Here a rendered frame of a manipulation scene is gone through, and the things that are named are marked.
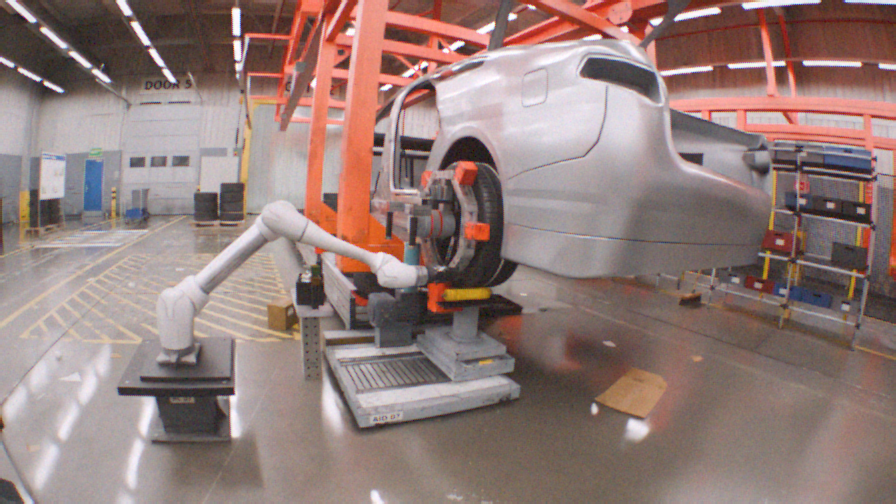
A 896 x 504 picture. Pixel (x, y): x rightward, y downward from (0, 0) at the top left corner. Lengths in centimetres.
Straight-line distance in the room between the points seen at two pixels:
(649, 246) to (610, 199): 24
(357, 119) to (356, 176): 33
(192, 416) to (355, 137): 169
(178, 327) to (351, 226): 120
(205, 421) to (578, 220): 164
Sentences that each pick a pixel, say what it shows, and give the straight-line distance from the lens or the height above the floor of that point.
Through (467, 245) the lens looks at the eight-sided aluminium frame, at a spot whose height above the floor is 78.
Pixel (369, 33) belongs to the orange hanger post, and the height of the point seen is 196.
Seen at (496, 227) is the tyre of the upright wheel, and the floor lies 87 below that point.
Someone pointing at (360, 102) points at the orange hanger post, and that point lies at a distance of 237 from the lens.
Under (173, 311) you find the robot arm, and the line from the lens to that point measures 163.
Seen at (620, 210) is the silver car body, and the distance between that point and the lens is 136.
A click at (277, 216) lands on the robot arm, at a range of 156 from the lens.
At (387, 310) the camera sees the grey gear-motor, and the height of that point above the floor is 34.
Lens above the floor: 101
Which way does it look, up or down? 8 degrees down
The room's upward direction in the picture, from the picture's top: 4 degrees clockwise
